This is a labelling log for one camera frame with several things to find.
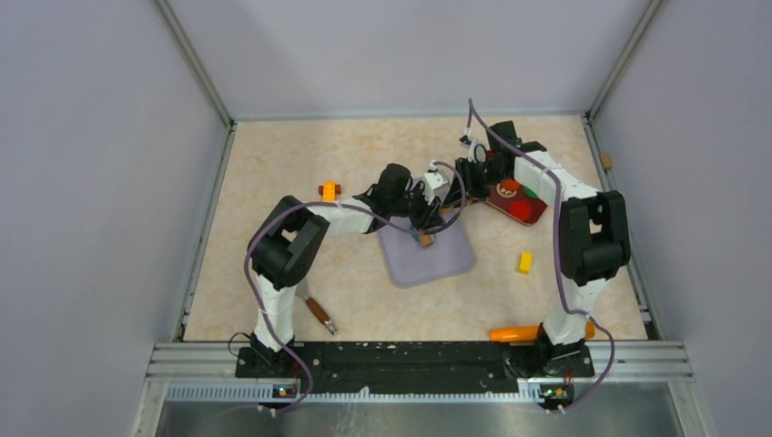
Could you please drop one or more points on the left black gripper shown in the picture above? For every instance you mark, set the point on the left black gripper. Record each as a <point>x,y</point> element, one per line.
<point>428,215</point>

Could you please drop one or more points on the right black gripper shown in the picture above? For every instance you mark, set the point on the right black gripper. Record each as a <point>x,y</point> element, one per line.
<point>464,168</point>

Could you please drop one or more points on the wooden rolling pin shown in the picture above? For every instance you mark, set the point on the wooden rolling pin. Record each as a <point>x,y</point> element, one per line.
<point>439,220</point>

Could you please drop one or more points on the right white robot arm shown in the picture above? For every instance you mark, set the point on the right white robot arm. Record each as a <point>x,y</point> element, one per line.
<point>590,235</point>

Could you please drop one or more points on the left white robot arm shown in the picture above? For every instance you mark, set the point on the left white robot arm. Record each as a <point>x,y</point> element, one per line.
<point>281,253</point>

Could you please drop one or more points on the orange dough disc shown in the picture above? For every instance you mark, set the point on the orange dough disc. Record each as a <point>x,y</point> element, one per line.
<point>509,185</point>

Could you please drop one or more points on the green dough disc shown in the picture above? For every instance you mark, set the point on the green dough disc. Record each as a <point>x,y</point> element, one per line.
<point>530,193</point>

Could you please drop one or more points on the red dough disc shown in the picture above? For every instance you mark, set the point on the red dough disc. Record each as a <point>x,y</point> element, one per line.
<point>520,210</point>

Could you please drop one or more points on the orange toy car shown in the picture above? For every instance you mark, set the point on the orange toy car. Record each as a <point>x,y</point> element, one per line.
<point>329,191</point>

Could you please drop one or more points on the lavender plastic tray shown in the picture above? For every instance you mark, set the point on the lavender plastic tray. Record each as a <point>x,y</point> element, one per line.
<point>410,264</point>

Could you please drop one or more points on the yellow block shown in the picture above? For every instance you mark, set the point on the yellow block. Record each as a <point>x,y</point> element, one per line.
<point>525,263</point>

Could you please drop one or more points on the small wooden block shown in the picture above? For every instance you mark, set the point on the small wooden block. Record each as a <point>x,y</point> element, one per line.
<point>606,161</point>

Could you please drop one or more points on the orange carrot toy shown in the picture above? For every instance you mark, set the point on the orange carrot toy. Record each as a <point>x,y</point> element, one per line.
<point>515,334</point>

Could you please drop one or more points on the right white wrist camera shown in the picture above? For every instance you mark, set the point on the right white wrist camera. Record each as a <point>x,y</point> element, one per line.
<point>476,151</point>

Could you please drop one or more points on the metal scraper wooden handle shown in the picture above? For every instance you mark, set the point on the metal scraper wooden handle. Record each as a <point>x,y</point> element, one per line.
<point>319,313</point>

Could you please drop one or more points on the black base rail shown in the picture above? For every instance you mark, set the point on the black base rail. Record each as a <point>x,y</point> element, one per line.
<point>404,367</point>

